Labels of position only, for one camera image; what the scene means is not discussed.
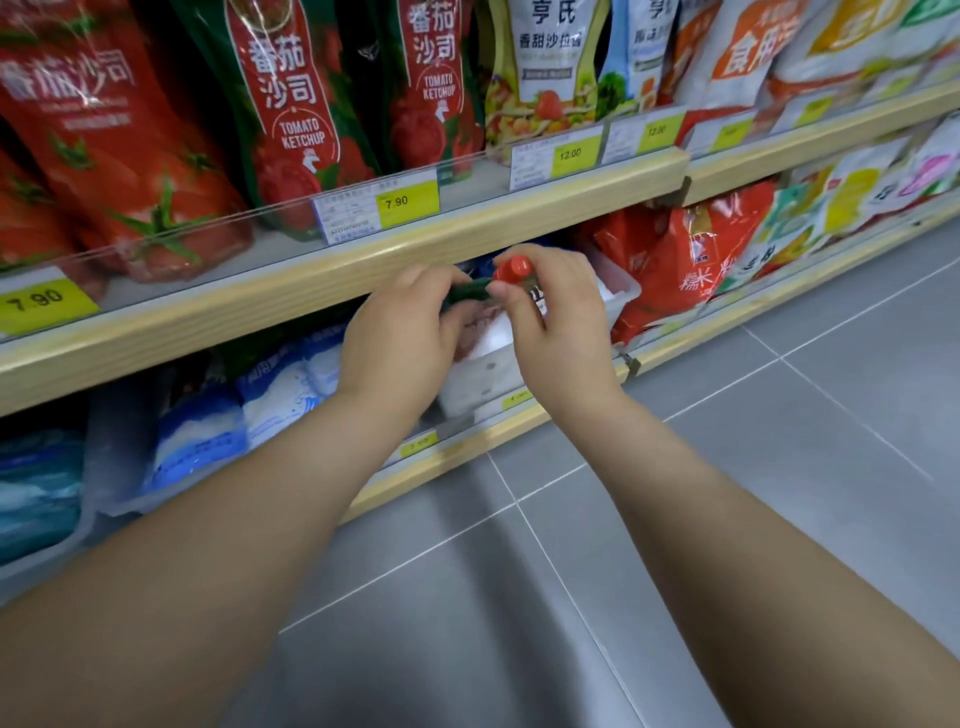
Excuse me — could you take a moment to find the person's right hand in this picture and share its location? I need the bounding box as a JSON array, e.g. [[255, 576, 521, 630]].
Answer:
[[491, 243, 628, 414]]

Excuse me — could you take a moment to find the person's left hand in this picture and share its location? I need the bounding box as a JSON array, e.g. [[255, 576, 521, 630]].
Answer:
[[335, 264, 483, 436]]

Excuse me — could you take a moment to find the green pouch with red cap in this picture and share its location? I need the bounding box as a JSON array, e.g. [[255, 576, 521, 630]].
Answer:
[[441, 255, 545, 316]]

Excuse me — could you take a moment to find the person's right forearm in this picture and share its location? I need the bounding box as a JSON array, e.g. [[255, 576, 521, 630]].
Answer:
[[546, 378, 960, 728]]

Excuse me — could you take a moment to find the person's left forearm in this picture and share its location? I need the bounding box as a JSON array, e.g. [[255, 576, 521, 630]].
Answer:
[[0, 390, 444, 728]]

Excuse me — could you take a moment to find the white packet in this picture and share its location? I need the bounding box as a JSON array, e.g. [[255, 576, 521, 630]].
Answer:
[[442, 300, 526, 414]]

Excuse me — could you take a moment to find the white and yellow price label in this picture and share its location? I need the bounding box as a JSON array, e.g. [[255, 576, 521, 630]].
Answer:
[[0, 276, 102, 339], [686, 111, 757, 157], [311, 168, 442, 246], [510, 123, 606, 192], [603, 105, 688, 166], [772, 91, 840, 135]]

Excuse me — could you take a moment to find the clear plastic bin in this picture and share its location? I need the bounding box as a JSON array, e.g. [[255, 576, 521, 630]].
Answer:
[[81, 330, 354, 520], [437, 243, 644, 419]]

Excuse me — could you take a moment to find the blue and white salt bag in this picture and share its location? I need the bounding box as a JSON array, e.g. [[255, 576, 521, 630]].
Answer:
[[302, 324, 351, 400], [238, 351, 325, 451], [148, 393, 250, 490]]

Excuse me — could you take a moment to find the red flour bag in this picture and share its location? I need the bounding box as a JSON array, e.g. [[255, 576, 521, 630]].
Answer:
[[581, 178, 778, 348]]

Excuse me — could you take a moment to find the green and red ketchup pouch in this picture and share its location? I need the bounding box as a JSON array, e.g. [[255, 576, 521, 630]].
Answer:
[[168, 0, 380, 243], [381, 0, 487, 185]]

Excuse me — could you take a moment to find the clear plastic shelf guard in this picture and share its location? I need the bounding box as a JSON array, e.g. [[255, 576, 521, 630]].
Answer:
[[0, 146, 691, 260]]

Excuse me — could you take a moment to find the yellow salad dressing pouch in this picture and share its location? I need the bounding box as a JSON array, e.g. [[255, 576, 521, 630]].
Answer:
[[483, 0, 612, 149]]

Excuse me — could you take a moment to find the blue salad dressing pouch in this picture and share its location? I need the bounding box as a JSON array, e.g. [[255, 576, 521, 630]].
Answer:
[[598, 0, 682, 123]]

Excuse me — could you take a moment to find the colourful printed bag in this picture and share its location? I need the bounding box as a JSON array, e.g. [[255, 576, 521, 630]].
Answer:
[[746, 138, 912, 282]]

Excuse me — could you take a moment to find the white and orange bag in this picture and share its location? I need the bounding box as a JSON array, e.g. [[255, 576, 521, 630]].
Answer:
[[660, 0, 800, 147]]

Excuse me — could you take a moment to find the large red ketchup pouch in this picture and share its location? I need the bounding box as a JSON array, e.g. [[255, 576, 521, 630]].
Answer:
[[0, 146, 110, 301], [0, 0, 256, 285]]

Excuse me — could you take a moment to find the pink and white bag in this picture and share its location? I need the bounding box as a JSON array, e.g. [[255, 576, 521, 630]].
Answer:
[[870, 111, 960, 207]]

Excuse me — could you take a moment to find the teal blue bag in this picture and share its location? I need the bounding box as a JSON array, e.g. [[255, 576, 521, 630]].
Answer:
[[0, 426, 90, 565]]

